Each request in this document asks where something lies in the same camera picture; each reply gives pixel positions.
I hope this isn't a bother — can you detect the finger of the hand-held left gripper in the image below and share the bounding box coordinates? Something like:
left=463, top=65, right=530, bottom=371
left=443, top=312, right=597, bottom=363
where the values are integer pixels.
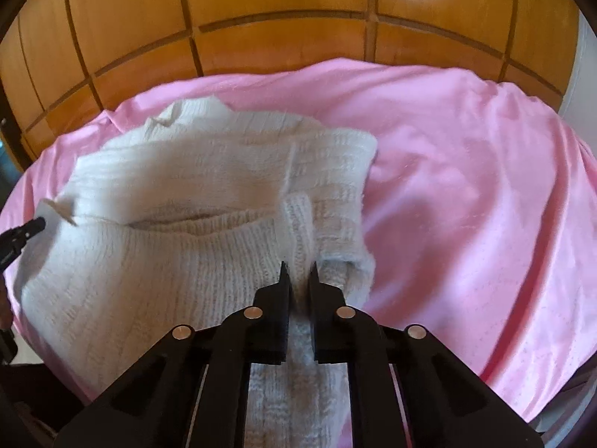
left=0, top=217, right=46, bottom=262

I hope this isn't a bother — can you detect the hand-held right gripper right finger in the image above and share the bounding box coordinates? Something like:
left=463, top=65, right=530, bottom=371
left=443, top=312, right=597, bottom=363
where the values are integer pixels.
left=308, top=261, right=546, bottom=448

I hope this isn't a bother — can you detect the wooden panelled wardrobe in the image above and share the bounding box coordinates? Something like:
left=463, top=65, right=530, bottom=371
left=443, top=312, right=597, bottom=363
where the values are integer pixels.
left=0, top=0, right=585, bottom=178

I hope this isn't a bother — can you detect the white knitted sweater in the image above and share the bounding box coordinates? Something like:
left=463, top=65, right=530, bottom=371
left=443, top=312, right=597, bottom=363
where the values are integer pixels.
left=21, top=97, right=378, bottom=448

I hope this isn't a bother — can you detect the pink blanket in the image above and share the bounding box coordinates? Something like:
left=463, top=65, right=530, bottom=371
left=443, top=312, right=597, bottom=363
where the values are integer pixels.
left=0, top=58, right=597, bottom=448

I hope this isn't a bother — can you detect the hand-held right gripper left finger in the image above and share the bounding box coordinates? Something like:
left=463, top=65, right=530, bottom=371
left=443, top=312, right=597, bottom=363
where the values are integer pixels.
left=52, top=261, right=294, bottom=448

